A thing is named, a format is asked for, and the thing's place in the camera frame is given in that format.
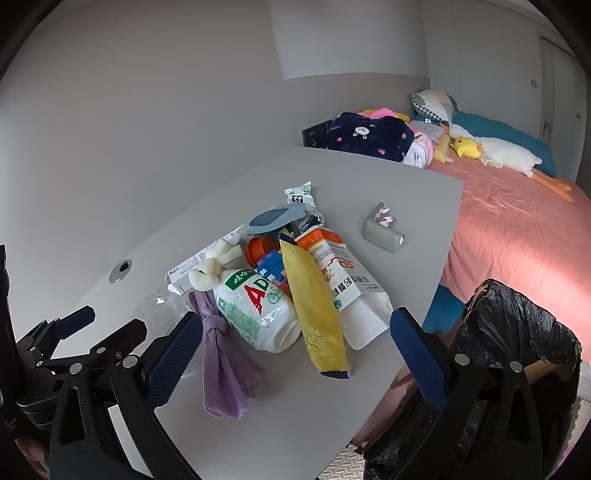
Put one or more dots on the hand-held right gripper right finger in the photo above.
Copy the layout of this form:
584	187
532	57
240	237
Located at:
418	360

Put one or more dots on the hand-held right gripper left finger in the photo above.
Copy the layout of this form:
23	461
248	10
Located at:
175	357

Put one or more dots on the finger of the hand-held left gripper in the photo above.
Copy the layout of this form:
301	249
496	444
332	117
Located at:
76	319
120	337

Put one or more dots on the knotted purple plastic bag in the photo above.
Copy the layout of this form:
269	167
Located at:
226	378

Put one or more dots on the long white tube box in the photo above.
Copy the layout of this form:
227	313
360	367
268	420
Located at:
184	270

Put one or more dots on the small white plush bunny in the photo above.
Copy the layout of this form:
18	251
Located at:
207	272

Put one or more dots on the white bottle with green label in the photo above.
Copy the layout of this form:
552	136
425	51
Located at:
258	318

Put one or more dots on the white orange pouch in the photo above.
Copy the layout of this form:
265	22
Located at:
351	295

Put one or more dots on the cardboard bin with black bag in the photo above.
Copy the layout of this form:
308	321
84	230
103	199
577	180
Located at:
508	323

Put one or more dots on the yellow paper packet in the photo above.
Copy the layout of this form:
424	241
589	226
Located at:
314	314

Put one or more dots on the colourful foam puzzle cube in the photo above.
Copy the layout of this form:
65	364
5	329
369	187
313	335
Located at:
270	272

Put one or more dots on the grey foam corner guard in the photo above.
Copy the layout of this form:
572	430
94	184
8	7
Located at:
381	235

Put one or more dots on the orange ribbed plastic piece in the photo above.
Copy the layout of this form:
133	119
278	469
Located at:
256	251

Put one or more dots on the teal grey plastic container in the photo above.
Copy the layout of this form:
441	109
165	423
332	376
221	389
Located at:
272	219

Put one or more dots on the silver foil wrapper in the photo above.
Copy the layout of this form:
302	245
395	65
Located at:
314	219

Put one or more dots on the white snack packet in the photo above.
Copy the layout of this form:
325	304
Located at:
300	194

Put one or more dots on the round metal desk grommet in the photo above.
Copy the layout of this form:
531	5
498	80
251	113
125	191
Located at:
121	270

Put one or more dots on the bed with pink sheet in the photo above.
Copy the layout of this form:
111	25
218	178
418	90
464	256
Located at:
508	230

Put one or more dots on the white pink cartoon blanket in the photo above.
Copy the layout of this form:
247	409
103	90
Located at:
420	147

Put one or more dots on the long yellow pillow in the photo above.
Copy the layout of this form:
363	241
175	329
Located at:
441	147

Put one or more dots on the yellow duck plush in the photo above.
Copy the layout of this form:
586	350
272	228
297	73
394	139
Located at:
466	146

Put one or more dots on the white goose plush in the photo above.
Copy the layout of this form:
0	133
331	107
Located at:
503	152

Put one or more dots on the navy bunny print blanket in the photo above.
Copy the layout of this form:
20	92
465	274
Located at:
369	134

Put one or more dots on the teal pillow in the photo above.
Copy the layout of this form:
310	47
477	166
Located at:
503	129

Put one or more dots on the bright pink yellow clothes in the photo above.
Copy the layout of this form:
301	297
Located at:
383	113

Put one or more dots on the checked patchwork pillow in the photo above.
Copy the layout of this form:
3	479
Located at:
434	104

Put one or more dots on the black wall socket panel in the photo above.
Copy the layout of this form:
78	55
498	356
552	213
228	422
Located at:
316	134

